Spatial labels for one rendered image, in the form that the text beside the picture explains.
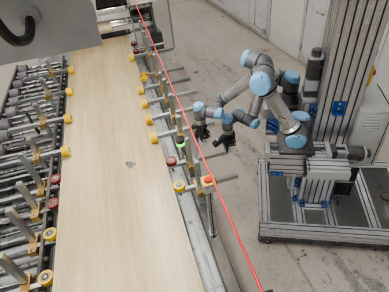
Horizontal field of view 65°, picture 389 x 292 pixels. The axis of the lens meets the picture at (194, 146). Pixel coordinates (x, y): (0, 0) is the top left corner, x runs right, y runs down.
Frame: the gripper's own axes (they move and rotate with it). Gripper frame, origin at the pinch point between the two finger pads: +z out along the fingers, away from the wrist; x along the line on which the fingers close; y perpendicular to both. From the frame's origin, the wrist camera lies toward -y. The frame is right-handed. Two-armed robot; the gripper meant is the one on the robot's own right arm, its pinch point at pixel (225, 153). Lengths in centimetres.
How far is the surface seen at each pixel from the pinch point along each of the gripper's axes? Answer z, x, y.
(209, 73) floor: 83, 267, 68
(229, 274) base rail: 12, -83, -28
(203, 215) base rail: 13, -39, -31
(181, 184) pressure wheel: -7.8, -25.3, -40.0
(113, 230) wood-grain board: -7, -46, -87
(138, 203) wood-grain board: -7, -31, -70
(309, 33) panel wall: 32, 228, 214
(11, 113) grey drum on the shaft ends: 0, 130, -178
